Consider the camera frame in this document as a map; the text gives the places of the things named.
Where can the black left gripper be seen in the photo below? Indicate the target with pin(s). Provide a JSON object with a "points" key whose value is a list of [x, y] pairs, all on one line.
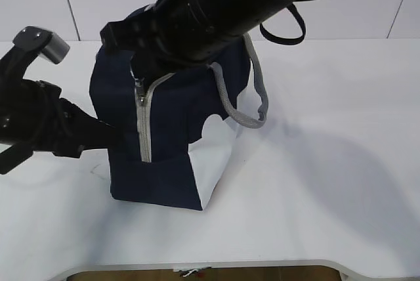
{"points": [[35, 118]]}

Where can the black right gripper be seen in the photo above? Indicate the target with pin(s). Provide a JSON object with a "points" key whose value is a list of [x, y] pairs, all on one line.
{"points": [[173, 33]]}

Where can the navy blue lunch bag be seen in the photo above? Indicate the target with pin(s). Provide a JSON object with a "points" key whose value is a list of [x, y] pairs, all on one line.
{"points": [[177, 132]]}

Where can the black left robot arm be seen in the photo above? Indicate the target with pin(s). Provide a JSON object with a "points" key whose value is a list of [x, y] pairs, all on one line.
{"points": [[13, 67]]}

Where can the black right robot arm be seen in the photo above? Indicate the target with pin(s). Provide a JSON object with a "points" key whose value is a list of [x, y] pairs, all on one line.
{"points": [[259, 11]]}

